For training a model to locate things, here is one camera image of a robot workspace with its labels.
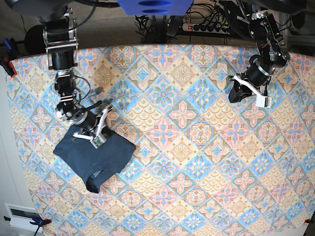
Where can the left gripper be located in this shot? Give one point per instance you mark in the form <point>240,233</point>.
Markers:
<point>257,74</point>

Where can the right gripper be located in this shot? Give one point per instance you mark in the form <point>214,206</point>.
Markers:
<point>92,127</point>

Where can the dark navy t-shirt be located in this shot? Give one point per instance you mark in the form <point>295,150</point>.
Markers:
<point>94,165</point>

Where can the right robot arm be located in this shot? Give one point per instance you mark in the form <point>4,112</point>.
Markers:
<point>60,38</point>

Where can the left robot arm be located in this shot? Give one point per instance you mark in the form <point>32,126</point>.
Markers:
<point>273,54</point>

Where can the white power strip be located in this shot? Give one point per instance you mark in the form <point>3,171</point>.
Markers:
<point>206,28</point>

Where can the black round stool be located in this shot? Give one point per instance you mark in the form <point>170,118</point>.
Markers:
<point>34,41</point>

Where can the orange black clamp left edge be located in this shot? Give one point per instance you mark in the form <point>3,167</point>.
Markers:
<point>8,67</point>

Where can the blue orange clamp bottom left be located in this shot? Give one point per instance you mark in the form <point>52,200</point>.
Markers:
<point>39,223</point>

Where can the white floor vent box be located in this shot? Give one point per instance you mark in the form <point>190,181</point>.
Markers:
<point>20,217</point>

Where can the blue clamp upper left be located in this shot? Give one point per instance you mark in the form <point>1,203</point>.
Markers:
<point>12,45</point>

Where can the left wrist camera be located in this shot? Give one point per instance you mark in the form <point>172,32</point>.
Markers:
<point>263,101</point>

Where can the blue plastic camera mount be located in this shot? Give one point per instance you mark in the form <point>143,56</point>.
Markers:
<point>155,7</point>

